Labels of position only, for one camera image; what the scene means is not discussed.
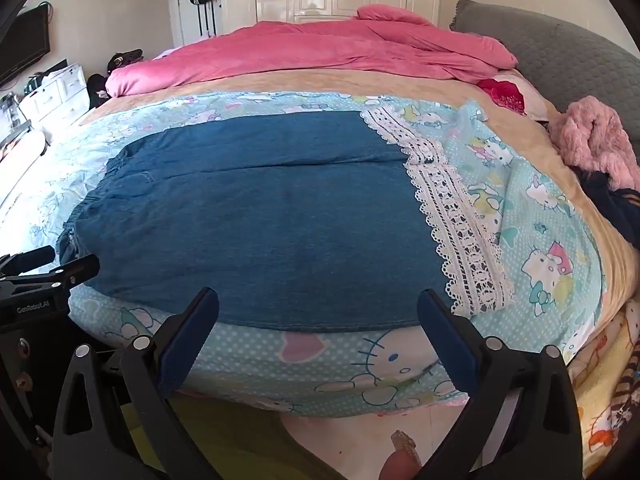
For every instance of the yellow-green cloth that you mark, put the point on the yellow-green cloth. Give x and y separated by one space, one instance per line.
235 440

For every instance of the floral pillow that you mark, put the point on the floral pillow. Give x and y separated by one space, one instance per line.
535 97

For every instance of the yellow cartoon blanket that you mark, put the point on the yellow cartoon blanket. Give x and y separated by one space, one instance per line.
610 390

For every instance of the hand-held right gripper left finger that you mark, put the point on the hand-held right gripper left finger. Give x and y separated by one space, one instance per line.
192 335

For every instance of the black television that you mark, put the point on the black television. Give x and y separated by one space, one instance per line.
25 45

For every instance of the white padded bench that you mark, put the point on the white padded bench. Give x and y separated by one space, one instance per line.
20 160

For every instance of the pink fuzzy garment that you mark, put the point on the pink fuzzy garment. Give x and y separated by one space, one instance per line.
595 140

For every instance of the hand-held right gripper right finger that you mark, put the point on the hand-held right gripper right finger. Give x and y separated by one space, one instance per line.
447 340

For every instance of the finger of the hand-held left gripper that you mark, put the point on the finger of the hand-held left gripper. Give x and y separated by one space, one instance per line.
75 270
30 259

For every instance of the white drawer cabinet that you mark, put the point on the white drawer cabinet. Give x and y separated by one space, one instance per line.
55 90

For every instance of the cartoon cat printed blanket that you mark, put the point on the cartoon cat printed blanket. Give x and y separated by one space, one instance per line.
545 260

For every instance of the black handbag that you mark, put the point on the black handbag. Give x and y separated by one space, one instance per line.
125 60

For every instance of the grey quilted headboard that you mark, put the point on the grey quilted headboard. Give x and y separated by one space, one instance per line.
550 55

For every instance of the pink quilt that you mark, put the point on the pink quilt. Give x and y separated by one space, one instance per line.
300 50

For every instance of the dark navy garment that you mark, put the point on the dark navy garment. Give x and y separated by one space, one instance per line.
620 210

